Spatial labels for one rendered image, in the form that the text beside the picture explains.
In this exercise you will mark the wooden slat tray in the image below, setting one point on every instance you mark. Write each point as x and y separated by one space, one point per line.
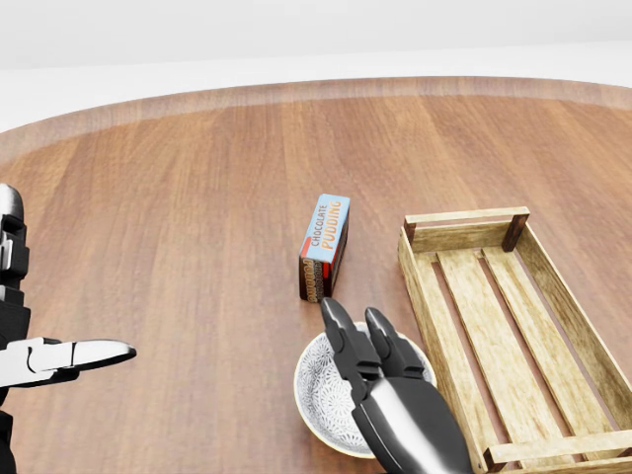
513 345

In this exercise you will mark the chocolate pudding box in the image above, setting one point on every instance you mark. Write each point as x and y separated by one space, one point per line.
323 242

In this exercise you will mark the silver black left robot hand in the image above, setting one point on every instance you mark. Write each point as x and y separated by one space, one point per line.
15 316

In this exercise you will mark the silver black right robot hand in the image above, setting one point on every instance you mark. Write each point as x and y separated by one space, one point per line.
405 415

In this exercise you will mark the white patterned bowl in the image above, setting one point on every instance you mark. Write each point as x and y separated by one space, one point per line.
321 390

